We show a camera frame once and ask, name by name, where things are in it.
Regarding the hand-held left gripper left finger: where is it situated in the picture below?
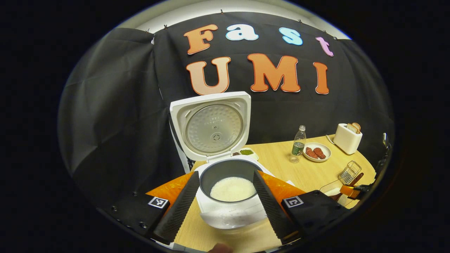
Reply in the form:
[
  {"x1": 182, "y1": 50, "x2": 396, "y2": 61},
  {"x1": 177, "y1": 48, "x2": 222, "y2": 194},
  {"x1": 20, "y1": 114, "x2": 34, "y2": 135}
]
[{"x1": 109, "y1": 171, "x2": 200, "y2": 245}]

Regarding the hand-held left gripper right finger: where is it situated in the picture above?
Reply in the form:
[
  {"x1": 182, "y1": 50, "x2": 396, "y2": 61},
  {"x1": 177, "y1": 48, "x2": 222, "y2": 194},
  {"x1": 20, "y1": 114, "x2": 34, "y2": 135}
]
[{"x1": 252, "y1": 170, "x2": 352, "y2": 245}]

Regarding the brown wooden spoon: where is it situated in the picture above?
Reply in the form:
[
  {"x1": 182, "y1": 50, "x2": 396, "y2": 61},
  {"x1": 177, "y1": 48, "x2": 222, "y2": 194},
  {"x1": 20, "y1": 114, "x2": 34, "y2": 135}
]
[{"x1": 330, "y1": 172, "x2": 365, "y2": 201}]

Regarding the wire chopstick holder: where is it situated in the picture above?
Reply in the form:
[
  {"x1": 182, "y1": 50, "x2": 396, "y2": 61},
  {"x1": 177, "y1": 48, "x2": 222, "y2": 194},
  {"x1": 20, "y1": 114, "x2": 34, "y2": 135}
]
[{"x1": 339, "y1": 161, "x2": 362, "y2": 185}]

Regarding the clear rice container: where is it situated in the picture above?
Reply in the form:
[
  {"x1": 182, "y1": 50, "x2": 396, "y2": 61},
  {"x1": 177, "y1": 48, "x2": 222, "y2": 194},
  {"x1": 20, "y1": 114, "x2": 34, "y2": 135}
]
[{"x1": 319, "y1": 179, "x2": 356, "y2": 208}]

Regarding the white rice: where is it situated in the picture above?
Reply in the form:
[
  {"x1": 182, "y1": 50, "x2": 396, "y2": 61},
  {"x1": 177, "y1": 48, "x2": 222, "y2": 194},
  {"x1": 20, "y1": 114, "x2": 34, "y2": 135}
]
[{"x1": 210, "y1": 177, "x2": 257, "y2": 202}]

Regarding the white rice cooker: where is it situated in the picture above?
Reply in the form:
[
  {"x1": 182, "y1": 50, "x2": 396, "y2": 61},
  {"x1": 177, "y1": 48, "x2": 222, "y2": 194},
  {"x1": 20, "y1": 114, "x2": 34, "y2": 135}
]
[{"x1": 169, "y1": 91, "x2": 294, "y2": 231}]

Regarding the white toaster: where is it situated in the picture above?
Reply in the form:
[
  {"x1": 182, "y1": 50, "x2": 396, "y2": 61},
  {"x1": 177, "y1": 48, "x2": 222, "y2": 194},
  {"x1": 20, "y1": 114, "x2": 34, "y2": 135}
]
[{"x1": 333, "y1": 123, "x2": 363, "y2": 155}]

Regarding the white round plate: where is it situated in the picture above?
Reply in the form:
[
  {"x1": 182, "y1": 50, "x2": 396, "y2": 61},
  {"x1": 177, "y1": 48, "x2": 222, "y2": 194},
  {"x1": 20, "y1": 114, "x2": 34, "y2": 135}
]
[{"x1": 303, "y1": 142, "x2": 332, "y2": 162}]

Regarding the small white sauce dish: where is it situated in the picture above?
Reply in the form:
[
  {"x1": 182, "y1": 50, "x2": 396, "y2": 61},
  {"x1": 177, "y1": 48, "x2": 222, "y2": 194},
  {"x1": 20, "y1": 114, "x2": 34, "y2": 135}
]
[{"x1": 232, "y1": 148, "x2": 259, "y2": 161}]

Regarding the clear plastic bottle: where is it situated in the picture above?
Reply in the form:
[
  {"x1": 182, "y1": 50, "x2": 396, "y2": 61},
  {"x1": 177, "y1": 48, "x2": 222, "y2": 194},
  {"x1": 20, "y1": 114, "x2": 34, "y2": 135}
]
[{"x1": 290, "y1": 125, "x2": 307, "y2": 163}]

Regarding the black backdrop cloth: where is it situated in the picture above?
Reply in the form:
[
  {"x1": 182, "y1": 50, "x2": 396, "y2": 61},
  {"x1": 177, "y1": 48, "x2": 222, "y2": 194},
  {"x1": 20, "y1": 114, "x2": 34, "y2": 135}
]
[{"x1": 58, "y1": 12, "x2": 394, "y2": 208}]

